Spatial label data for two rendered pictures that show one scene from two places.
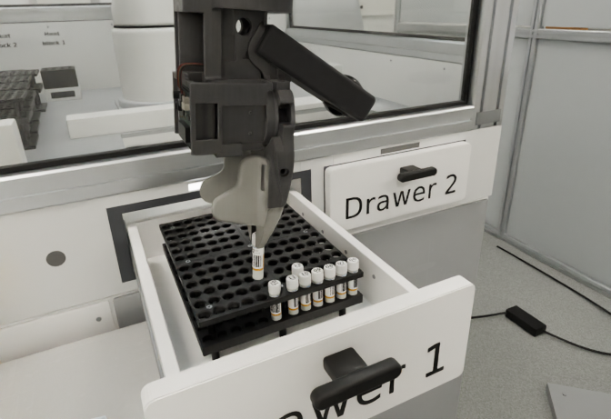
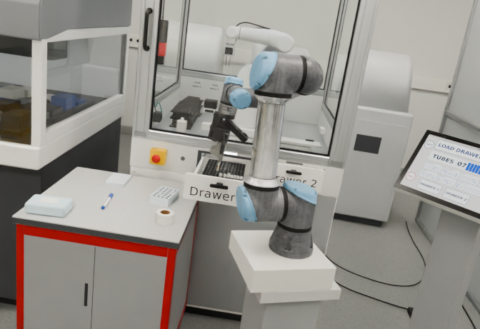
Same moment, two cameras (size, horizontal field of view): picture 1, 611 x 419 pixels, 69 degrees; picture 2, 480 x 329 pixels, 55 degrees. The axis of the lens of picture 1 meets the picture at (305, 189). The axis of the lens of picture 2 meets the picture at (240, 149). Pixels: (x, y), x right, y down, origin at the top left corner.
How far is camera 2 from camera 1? 157 cm
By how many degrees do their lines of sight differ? 26
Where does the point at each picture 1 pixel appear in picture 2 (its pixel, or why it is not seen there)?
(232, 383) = (199, 178)
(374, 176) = (280, 168)
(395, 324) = (233, 183)
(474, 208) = (328, 199)
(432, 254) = not seen: hidden behind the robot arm
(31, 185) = (183, 138)
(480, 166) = (332, 183)
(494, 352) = (380, 319)
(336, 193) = not seen: hidden behind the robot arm
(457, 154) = (317, 173)
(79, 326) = (181, 180)
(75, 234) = (188, 154)
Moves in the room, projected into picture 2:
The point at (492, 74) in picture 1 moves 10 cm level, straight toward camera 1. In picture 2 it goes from (338, 148) to (324, 149)
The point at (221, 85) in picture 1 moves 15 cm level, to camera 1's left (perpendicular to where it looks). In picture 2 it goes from (215, 128) to (186, 120)
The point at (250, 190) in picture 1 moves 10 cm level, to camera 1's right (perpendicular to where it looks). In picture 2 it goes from (217, 149) to (238, 155)
